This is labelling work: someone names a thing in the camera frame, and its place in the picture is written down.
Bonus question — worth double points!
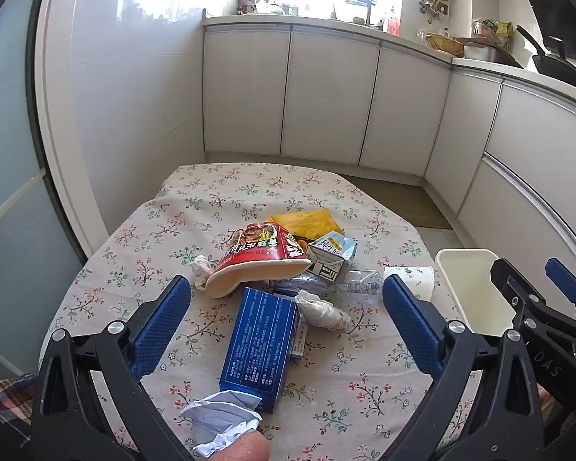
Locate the frosted glass sliding door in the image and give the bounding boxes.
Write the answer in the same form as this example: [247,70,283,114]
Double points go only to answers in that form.
[0,0,106,395]

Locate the red instant noodle cup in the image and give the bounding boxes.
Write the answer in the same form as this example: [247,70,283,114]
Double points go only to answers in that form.
[205,221,313,298]

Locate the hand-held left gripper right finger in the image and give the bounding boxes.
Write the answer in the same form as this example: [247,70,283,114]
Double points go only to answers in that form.
[381,274,545,461]

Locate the white paper cup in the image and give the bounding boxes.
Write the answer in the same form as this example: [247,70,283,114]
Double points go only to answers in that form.
[383,265,436,301]

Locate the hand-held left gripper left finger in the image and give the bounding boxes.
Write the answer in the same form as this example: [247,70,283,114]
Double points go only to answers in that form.
[29,275,195,461]

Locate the black wok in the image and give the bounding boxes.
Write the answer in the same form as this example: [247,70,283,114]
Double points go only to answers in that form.
[515,25,576,93]

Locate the clear plastic bottle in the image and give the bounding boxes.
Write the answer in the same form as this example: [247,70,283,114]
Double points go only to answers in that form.
[269,269,384,301]

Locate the woven basket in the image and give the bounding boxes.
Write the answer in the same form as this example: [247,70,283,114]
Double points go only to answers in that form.
[425,33,466,58]

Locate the small white blue box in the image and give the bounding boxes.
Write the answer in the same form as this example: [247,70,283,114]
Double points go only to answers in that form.
[290,314,309,361]

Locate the blue cardboard box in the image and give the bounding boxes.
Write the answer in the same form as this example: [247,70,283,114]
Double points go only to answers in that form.
[219,287,301,414]

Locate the person's bare knee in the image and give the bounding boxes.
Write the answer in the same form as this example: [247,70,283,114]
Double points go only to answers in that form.
[210,429,270,461]

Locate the plaid cloth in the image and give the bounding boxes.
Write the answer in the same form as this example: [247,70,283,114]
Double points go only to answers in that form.
[0,375,36,438]

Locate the yellow packet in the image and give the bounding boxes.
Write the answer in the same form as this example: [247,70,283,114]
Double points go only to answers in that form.
[269,209,345,243]

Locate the white plastic bin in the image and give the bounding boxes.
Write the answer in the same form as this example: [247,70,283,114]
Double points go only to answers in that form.
[435,249,516,337]

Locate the white kitchen cabinets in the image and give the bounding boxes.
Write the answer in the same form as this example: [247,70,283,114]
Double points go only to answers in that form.
[202,24,576,298]

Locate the floral tablecloth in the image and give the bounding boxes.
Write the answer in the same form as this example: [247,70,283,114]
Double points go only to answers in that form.
[41,162,481,461]

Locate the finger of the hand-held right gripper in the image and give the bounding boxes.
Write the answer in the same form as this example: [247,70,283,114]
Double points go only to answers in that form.
[490,258,553,332]
[545,257,576,332]

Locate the blue dish rack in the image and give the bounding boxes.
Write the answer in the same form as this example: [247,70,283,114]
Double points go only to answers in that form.
[344,0,380,27]

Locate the white paper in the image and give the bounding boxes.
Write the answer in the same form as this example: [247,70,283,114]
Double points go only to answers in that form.
[180,390,265,459]

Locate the metal basin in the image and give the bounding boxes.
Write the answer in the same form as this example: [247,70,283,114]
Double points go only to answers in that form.
[462,41,524,69]

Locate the white kitchen countertop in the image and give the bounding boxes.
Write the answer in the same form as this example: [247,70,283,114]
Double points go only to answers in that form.
[202,13,576,111]

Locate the green yellow snack bag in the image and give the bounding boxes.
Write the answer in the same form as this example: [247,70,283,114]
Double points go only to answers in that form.
[494,22,514,49]

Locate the white blue milk carton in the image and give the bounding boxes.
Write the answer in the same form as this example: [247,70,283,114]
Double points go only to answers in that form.
[306,230,358,283]

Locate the crumpled white tissue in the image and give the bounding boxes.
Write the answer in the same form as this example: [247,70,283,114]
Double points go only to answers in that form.
[190,254,219,291]
[295,289,353,332]

